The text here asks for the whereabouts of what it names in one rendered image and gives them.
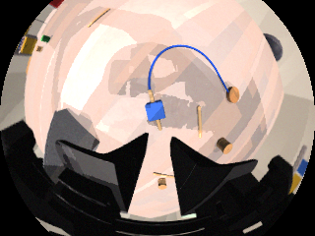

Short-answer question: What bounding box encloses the blue cord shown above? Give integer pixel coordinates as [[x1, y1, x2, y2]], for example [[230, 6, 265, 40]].
[[147, 44, 228, 131]]

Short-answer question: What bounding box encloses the blue cube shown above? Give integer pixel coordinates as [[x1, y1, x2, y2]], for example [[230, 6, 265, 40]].
[[145, 99, 165, 122]]

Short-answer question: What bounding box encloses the round wooden button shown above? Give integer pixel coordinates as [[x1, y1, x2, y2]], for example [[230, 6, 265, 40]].
[[226, 87, 240, 103]]

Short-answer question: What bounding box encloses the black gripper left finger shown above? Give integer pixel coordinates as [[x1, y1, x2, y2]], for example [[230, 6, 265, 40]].
[[55, 133, 149, 215]]

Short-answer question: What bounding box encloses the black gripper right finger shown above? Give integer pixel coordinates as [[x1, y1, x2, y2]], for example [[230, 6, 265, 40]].
[[169, 137, 257, 216]]

